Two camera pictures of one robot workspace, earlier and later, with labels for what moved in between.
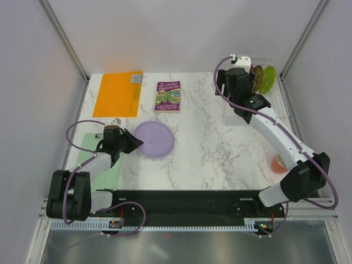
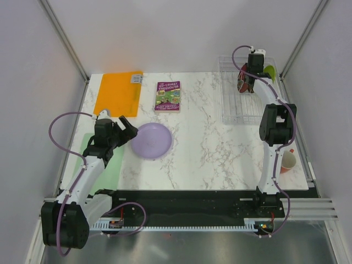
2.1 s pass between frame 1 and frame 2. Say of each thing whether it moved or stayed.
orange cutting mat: stayed
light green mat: stayed
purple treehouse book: stayed
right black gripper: moved
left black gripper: moved
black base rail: stayed
